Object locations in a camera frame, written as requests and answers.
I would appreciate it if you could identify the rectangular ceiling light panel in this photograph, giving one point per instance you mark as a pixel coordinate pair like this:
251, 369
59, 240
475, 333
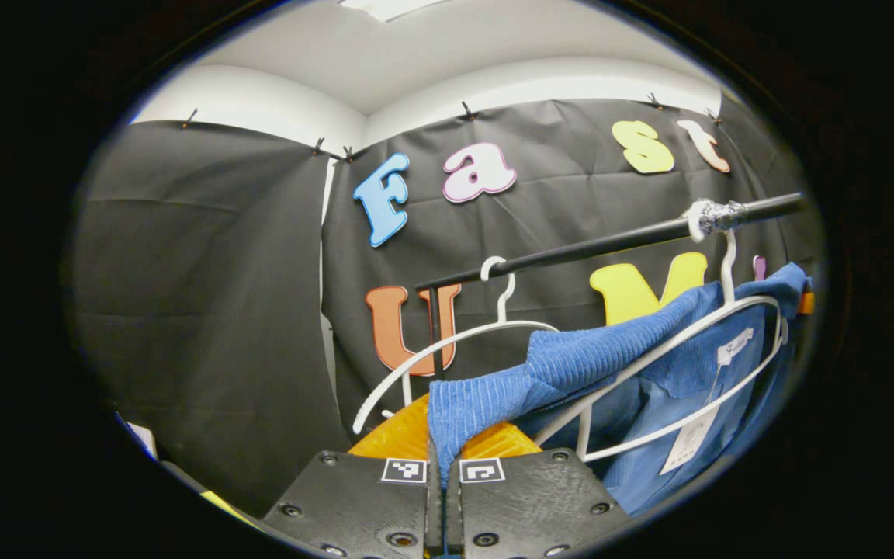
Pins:
389, 8

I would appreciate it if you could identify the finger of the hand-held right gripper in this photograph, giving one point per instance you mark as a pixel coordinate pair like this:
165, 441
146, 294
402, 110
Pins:
806, 303

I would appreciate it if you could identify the white clothes hanger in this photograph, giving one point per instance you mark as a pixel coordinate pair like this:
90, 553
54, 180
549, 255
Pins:
502, 310
729, 268

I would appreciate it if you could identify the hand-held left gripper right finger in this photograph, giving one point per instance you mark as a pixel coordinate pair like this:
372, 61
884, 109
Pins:
532, 497

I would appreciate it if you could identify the black metal clothes rack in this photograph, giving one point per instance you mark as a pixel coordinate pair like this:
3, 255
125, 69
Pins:
610, 242

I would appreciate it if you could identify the row of black clips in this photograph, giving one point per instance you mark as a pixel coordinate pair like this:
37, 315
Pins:
466, 111

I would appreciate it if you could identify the black backdrop cloth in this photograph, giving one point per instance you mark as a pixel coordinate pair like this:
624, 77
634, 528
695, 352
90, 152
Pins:
206, 310

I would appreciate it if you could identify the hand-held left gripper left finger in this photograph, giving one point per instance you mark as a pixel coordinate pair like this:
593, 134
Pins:
354, 497

